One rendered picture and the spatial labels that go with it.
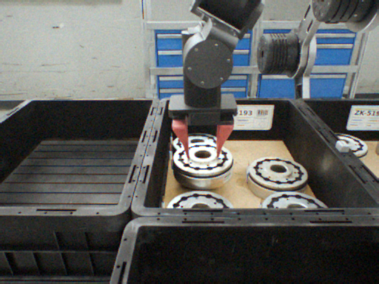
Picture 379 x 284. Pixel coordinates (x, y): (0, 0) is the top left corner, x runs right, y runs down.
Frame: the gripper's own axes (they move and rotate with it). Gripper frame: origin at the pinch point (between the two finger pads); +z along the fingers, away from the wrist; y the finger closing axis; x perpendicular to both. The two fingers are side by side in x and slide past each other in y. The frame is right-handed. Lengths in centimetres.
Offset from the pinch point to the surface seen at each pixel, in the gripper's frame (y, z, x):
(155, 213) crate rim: -5.7, -3.4, -19.2
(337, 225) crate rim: 13.6, -2.9, -21.1
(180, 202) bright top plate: -3.7, 3.9, -8.4
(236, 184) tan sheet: 6.1, 7.3, 0.6
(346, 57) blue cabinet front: 118, 30, 195
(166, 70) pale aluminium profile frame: -22, 34, 182
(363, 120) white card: 37.3, 3.4, 18.6
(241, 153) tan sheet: 8.7, 7.7, 12.3
